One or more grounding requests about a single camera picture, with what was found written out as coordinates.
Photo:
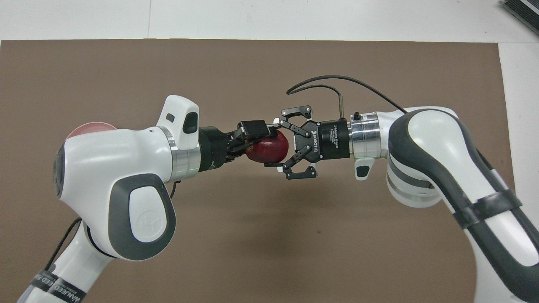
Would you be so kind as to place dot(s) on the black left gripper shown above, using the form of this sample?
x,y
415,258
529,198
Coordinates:
x,y
214,149

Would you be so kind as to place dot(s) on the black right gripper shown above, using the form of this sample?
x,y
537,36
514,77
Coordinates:
x,y
330,139

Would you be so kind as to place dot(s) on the dark red apple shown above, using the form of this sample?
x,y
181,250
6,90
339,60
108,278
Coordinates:
x,y
269,149

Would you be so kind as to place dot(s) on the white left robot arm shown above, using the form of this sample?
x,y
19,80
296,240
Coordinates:
x,y
105,168

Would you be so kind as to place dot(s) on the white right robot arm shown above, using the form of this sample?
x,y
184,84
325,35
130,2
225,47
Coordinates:
x,y
433,139

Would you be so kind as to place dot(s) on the pink plate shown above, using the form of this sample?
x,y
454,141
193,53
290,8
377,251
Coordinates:
x,y
94,126

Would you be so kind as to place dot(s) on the brown table mat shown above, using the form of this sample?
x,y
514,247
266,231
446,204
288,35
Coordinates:
x,y
252,235

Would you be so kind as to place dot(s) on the dark ribbed box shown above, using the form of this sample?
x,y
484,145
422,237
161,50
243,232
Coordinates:
x,y
526,10

